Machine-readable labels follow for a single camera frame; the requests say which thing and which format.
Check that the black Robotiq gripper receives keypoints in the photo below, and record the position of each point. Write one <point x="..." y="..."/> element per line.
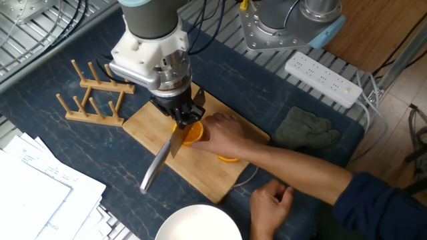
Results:
<point x="177" y="101"/>

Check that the orange half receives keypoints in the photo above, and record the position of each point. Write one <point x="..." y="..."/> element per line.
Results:
<point x="228" y="159"/>
<point x="197" y="133"/>

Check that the grey green cloth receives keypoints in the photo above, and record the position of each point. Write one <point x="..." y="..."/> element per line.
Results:
<point x="300" y="130"/>

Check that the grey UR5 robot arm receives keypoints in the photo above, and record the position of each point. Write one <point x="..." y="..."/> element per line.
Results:
<point x="150" y="16"/>

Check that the person's left forearm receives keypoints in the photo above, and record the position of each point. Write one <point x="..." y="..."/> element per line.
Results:
<point x="265" y="235"/>

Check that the person's right forearm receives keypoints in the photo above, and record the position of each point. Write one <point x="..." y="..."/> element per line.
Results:
<point x="300" y="173"/>

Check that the person's right hand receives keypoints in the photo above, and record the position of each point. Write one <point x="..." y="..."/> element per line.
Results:
<point x="227" y="136"/>

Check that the person's left hand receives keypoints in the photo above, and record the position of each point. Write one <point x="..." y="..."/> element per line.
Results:
<point x="267" y="206"/>

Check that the bamboo cutting board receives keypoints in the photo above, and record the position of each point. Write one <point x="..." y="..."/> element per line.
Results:
<point x="200" y="170"/>

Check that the wooden peg rack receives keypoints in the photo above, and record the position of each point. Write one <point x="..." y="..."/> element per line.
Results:
<point x="93" y="117"/>

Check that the dark blue marbled table mat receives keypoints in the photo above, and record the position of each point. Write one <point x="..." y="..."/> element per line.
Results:
<point x="100" y="186"/>

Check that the yellow tag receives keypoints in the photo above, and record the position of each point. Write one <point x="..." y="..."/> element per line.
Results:
<point x="244" y="4"/>

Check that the white power strip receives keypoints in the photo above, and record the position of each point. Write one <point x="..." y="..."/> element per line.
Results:
<point x="323" y="80"/>

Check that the white paper sheets stack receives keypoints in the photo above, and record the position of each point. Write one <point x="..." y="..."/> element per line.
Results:
<point x="33" y="200"/>

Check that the green trousers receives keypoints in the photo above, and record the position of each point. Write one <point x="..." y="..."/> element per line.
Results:
<point x="327" y="226"/>

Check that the silver perforated mounting plate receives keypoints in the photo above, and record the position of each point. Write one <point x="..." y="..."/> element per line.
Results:
<point x="26" y="10"/>

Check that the dark blue shirt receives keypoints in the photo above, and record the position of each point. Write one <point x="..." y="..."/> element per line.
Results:
<point x="383" y="210"/>

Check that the dark chair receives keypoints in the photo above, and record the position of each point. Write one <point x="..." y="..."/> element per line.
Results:
<point x="421" y="153"/>

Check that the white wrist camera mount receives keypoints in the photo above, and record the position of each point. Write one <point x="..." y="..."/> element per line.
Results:
<point x="133" y="56"/>

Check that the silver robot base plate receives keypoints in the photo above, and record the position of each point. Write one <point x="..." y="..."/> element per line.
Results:
<point x="253" y="33"/>

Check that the aluminium frame post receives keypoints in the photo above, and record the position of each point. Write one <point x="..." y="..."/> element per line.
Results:
<point x="400" y="60"/>

